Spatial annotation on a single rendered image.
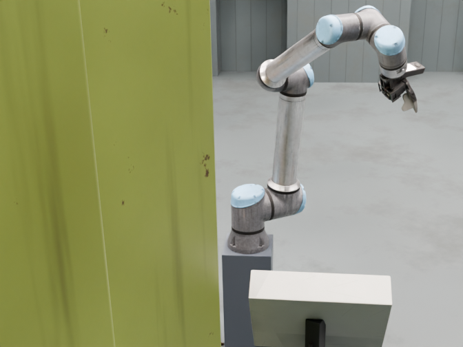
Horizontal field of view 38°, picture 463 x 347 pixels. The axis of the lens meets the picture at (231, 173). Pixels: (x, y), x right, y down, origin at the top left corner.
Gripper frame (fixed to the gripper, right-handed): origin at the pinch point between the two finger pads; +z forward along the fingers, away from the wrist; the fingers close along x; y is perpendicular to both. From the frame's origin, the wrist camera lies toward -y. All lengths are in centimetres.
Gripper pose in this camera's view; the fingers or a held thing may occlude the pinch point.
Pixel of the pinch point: (404, 99)
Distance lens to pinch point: 250.4
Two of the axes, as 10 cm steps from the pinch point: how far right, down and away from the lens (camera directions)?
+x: 5.2, 6.3, -5.7
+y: -8.0, 6.0, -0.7
